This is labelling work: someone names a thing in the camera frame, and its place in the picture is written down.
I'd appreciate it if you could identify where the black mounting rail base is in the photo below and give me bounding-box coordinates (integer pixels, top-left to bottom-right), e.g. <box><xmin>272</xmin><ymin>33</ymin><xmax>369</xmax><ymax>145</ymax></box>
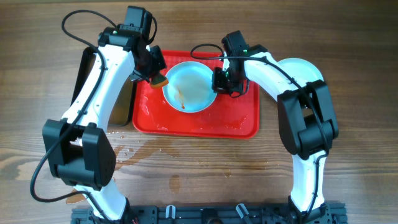
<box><xmin>70</xmin><ymin>202</ymin><xmax>348</xmax><ymax>224</ymax></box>

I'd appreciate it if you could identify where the right black cable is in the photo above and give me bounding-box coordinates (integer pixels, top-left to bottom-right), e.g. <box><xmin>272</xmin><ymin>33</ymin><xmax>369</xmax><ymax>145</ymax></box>
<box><xmin>190</xmin><ymin>43</ymin><xmax>330</xmax><ymax>218</ymax></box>

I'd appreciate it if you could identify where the orange sponge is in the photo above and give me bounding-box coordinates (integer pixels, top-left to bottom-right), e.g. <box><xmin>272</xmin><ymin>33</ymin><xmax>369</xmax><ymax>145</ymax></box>
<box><xmin>149</xmin><ymin>74</ymin><xmax>169</xmax><ymax>89</ymax></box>

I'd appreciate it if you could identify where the left black cable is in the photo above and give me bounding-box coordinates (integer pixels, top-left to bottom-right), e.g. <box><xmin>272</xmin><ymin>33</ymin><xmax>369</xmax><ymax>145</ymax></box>
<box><xmin>29</xmin><ymin>9</ymin><xmax>158</xmax><ymax>222</ymax></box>

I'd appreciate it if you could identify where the black cable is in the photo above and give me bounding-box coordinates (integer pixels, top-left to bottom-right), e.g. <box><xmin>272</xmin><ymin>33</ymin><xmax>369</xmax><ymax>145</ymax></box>
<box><xmin>190</xmin><ymin>43</ymin><xmax>330</xmax><ymax>218</ymax></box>
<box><xmin>29</xmin><ymin>9</ymin><xmax>158</xmax><ymax>222</ymax></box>

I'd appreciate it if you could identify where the red plastic tray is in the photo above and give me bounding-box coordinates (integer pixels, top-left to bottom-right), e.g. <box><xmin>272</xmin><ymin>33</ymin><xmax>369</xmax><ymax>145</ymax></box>
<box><xmin>132</xmin><ymin>50</ymin><xmax>259</xmax><ymax>139</ymax></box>

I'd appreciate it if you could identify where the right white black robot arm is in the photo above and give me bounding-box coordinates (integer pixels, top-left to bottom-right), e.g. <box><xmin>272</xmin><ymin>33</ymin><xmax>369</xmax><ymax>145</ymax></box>
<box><xmin>213</xmin><ymin>44</ymin><xmax>339</xmax><ymax>223</ymax></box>

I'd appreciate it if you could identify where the black tray with brown water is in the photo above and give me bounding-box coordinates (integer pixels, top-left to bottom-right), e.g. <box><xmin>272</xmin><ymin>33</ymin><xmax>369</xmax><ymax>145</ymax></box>
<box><xmin>71</xmin><ymin>47</ymin><xmax>136</xmax><ymax>127</ymax></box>

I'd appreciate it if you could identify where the stained pale blue plate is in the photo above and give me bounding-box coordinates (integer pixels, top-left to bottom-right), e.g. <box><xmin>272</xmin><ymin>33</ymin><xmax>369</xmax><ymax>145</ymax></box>
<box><xmin>162</xmin><ymin>61</ymin><xmax>217</xmax><ymax>113</ymax></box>

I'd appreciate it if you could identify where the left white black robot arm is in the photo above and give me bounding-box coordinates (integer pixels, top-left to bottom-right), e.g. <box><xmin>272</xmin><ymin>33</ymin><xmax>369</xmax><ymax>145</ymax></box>
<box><xmin>30</xmin><ymin>26</ymin><xmax>167</xmax><ymax>223</ymax></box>

